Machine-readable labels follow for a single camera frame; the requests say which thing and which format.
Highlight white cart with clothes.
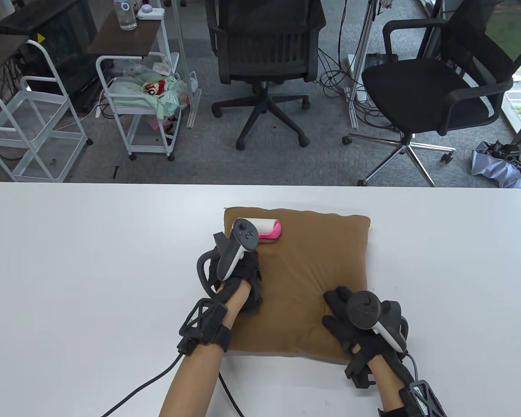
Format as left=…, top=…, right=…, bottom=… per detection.
left=96, top=52, right=183, bottom=161

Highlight grey hand controller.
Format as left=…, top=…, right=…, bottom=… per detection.
left=346, top=290, right=409, bottom=353
left=197, top=218, right=260, bottom=300

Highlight pink lint roller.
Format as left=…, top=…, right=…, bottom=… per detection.
left=232, top=216, right=283, bottom=239

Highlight black office chair black base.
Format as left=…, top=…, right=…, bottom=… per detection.
left=205, top=0, right=327, bottom=150

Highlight person's left forearm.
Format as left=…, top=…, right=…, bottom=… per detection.
left=158, top=280, right=252, bottom=417

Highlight person's right forearm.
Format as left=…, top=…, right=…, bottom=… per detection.
left=367, top=356, right=411, bottom=417

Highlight crumpled blue grey cloth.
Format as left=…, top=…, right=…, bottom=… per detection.
left=471, top=139, right=521, bottom=189

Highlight black mesh chair chrome base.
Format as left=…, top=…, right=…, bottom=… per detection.
left=342, top=0, right=521, bottom=187

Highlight dark wooden desk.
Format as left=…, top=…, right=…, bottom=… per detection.
left=0, top=34, right=30, bottom=83

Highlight person's left hand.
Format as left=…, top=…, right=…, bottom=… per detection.
left=198, top=243, right=264, bottom=315

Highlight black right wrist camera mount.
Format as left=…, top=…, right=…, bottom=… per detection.
left=399, top=380, right=448, bottom=417

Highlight white device purple knob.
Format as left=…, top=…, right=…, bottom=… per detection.
left=138, top=3, right=165, bottom=20

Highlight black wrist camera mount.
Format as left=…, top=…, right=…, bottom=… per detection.
left=177, top=298, right=233, bottom=354
left=399, top=380, right=448, bottom=417

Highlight black floor cable bundle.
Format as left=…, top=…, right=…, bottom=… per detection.
left=317, top=0, right=400, bottom=129

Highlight grey right hand controller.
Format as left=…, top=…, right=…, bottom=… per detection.
left=346, top=290, right=409, bottom=353

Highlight grey left hand controller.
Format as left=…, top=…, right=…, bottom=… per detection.
left=197, top=218, right=260, bottom=300

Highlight green cloth pile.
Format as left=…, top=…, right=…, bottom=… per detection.
left=111, top=65, right=187, bottom=120

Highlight clear water bottle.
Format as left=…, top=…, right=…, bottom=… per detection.
left=114, top=0, right=138, bottom=31

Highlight black cabinet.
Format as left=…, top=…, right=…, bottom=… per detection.
left=0, top=0, right=113, bottom=111

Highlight empty white cart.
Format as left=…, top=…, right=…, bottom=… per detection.
left=0, top=40, right=92, bottom=183

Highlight clear white stand post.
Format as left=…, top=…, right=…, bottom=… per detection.
left=163, top=0, right=202, bottom=129

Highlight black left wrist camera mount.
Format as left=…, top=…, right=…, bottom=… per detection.
left=177, top=298, right=233, bottom=354

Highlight brown pillow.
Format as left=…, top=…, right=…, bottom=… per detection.
left=223, top=207, right=371, bottom=363

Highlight aluminium frame post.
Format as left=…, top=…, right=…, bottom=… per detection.
left=345, top=0, right=393, bottom=129

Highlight brown top side table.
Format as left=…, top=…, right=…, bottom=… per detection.
left=87, top=9, right=172, bottom=59

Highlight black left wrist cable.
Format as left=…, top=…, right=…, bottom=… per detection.
left=100, top=352, right=244, bottom=417

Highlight person's right hand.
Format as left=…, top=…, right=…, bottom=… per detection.
left=322, top=285, right=411, bottom=387

